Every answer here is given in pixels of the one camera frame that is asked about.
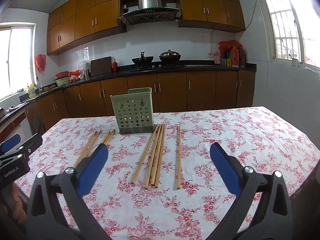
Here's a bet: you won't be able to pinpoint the person's left hand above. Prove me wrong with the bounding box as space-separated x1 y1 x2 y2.
11 184 27 225

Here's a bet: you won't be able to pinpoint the black kitchen countertop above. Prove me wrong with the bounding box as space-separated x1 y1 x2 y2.
0 60 257 124

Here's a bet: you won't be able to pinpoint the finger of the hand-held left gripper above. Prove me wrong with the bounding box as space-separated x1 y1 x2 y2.
14 133 43 157
0 133 21 154

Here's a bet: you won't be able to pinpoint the dark wooden cutting board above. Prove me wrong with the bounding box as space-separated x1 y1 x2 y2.
90 56 112 77

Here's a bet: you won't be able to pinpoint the hanging red plastic bag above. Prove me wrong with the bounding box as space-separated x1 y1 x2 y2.
34 54 47 73

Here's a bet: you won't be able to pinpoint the large barred window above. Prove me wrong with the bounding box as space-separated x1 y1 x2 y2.
254 0 320 68

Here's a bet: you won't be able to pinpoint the green perforated utensil holder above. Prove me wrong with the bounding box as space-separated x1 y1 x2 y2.
110 87 156 135

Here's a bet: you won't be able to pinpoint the black wok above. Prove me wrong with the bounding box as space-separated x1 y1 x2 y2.
132 51 154 68

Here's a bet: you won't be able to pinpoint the red and white bag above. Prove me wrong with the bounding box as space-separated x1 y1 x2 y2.
69 70 85 82

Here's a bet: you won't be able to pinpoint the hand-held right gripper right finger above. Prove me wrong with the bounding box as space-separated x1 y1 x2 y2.
209 142 293 240

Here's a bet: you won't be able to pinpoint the green plastic basin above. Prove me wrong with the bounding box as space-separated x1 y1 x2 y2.
54 77 70 87

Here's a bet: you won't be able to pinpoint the dark red bottle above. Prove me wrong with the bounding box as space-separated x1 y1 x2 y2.
239 46 247 67

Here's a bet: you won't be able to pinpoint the brown lower kitchen cabinets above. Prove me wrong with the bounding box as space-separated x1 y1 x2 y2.
0 70 257 135

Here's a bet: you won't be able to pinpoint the small white-framed window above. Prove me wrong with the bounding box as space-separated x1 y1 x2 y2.
0 22 37 103

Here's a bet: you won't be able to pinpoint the dark pot with lid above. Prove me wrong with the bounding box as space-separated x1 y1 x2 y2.
159 50 181 62

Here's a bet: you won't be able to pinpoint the black gas stove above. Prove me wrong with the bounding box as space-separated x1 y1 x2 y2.
130 64 185 72

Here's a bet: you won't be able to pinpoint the red floral tablecloth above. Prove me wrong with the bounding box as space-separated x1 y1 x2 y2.
14 106 320 240

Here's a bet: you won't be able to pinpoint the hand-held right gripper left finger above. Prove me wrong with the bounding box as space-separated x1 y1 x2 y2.
26 143 110 240

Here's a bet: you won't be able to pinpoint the large orange bottle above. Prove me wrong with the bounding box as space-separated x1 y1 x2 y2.
230 45 240 67

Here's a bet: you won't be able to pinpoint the steel range hood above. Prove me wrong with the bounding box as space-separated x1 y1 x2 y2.
119 0 182 25

